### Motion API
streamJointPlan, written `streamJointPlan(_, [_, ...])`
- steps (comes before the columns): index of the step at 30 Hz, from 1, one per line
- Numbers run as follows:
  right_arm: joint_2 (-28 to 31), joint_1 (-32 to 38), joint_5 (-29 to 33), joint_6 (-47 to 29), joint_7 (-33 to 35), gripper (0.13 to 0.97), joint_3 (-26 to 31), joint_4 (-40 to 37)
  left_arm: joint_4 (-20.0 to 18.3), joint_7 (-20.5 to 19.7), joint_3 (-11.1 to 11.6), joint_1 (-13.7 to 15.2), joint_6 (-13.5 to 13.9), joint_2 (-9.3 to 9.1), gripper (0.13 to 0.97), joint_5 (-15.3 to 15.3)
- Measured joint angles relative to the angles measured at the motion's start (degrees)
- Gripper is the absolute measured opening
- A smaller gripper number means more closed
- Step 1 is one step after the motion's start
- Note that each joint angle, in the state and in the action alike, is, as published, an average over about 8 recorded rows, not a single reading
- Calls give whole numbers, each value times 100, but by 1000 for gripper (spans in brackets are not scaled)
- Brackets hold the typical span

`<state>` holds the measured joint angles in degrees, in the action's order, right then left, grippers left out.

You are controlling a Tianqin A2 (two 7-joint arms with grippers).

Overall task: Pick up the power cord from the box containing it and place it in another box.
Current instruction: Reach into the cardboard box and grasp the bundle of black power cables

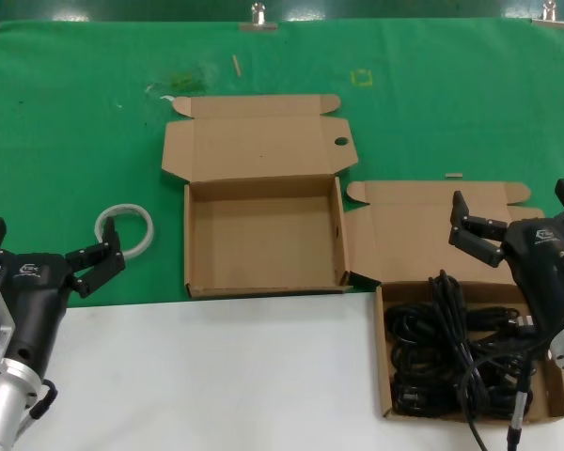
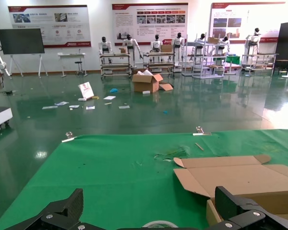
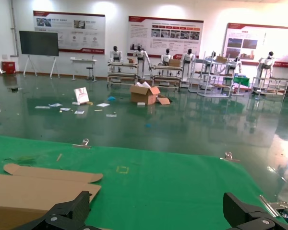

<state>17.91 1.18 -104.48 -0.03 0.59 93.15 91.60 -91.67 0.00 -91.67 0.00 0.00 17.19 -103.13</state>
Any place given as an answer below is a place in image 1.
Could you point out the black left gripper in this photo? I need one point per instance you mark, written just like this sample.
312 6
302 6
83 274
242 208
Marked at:
37 291

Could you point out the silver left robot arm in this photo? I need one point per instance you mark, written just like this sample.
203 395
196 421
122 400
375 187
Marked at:
0 404

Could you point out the small wooden stick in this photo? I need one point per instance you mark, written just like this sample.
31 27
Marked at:
236 65

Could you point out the empty open cardboard box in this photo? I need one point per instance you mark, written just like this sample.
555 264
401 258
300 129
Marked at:
263 235

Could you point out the white adhesive tape roll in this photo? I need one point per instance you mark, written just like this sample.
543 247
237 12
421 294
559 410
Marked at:
122 207

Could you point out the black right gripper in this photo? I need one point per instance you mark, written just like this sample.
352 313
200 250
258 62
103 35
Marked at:
545 263

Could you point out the small cardboard strip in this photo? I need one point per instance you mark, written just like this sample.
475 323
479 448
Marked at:
454 175

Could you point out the green table cloth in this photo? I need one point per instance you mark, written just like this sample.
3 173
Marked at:
75 141

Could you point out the metal binder clip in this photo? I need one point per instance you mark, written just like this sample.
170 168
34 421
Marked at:
258 19
550 16

